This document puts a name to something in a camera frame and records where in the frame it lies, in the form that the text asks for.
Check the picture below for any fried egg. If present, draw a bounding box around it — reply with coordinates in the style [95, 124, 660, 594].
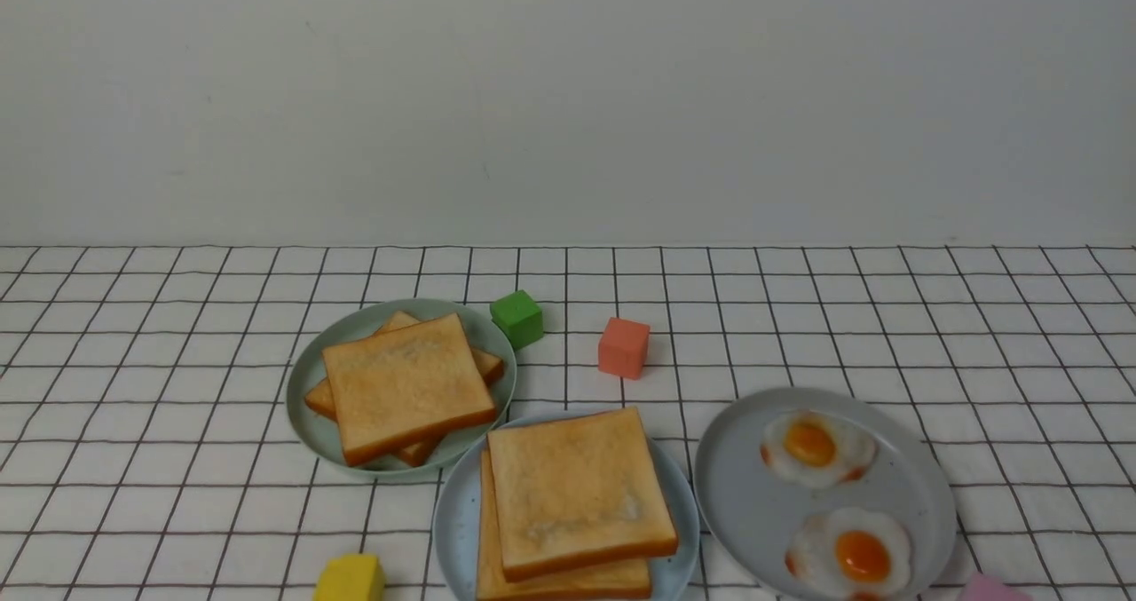
[760, 410, 878, 489]
[784, 507, 913, 600]

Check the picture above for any back fried egg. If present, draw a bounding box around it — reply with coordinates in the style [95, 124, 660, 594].
[760, 410, 878, 489]

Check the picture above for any pink foam cube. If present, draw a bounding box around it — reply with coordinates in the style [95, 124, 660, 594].
[955, 573, 1033, 601]

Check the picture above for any grey plate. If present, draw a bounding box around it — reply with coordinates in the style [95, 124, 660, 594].
[693, 387, 957, 600]

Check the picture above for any pale green plate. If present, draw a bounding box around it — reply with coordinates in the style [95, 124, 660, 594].
[287, 297, 518, 481]

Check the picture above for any orange foam cube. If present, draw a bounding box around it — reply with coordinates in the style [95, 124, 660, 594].
[598, 317, 651, 379]

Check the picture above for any green foam cube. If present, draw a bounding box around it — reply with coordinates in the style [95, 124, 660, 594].
[490, 289, 545, 351]

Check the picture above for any yellow foam cube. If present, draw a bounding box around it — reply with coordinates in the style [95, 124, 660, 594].
[312, 553, 386, 601]

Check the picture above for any light blue plate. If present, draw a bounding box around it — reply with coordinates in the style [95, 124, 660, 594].
[431, 411, 699, 600]

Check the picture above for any front fried egg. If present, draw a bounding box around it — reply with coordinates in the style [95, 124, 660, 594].
[784, 507, 913, 600]

